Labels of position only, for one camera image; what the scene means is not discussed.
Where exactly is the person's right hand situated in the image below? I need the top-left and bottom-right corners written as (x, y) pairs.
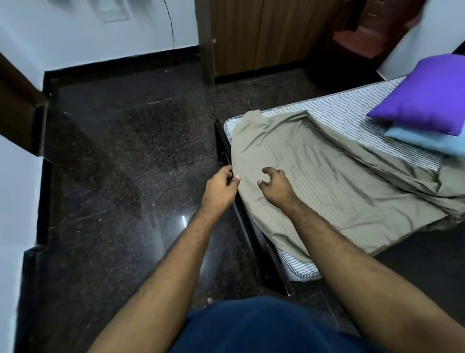
top-left (257, 167), bottom-right (300, 211)

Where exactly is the person's left hand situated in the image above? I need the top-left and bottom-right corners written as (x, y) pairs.
top-left (201, 165), bottom-right (241, 215)

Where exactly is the beige striped bed sheet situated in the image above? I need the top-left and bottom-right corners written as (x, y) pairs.
top-left (231, 110), bottom-right (465, 264)

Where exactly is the light blue pillow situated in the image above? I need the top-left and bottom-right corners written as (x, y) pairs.
top-left (384, 122), bottom-right (465, 158)

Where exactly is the brown wooden wardrobe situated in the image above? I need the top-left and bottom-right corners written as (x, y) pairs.
top-left (194, 0), bottom-right (349, 85)

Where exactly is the purple dotted pillow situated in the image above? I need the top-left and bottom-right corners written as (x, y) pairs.
top-left (367, 53), bottom-right (465, 137)

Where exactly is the person's right forearm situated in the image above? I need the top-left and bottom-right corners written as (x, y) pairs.
top-left (283, 200), bottom-right (465, 353)

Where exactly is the person's left forearm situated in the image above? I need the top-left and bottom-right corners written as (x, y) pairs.
top-left (87, 207), bottom-right (233, 353)

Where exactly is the person's navy blue shirt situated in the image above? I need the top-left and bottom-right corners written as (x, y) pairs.
top-left (170, 296), bottom-right (386, 353)

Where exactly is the white striped mattress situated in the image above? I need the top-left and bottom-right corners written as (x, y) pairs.
top-left (222, 75), bottom-right (446, 283)

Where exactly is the maroon plastic chair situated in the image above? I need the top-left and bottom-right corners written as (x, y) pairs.
top-left (326, 0), bottom-right (426, 61)

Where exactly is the dark wooden bed frame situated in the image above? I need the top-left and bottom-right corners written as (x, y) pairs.
top-left (213, 119), bottom-right (295, 297)

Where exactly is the thin black wall cable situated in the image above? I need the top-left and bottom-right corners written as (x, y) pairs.
top-left (162, 0), bottom-right (176, 50)

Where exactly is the white wall switch plate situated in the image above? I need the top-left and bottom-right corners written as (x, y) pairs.
top-left (96, 0), bottom-right (131, 22)

